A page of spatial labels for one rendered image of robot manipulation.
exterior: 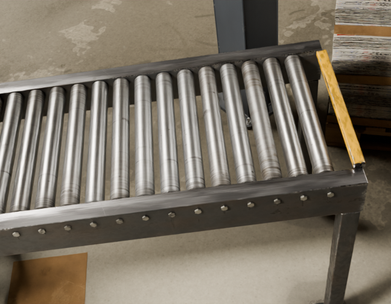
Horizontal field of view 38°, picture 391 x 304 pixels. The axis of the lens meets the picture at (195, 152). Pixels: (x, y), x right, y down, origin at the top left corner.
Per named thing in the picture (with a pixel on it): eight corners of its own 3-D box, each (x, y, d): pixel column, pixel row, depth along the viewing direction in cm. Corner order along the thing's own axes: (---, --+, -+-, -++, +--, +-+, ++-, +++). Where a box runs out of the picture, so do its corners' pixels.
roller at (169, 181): (172, 80, 176) (170, 68, 172) (181, 205, 145) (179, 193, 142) (157, 82, 176) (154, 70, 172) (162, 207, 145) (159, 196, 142)
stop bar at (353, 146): (326, 53, 169) (327, 48, 167) (366, 167, 140) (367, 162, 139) (315, 55, 169) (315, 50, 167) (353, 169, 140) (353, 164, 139)
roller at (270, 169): (240, 58, 171) (240, 70, 175) (264, 182, 141) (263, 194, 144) (257, 57, 171) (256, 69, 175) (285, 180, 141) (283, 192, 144)
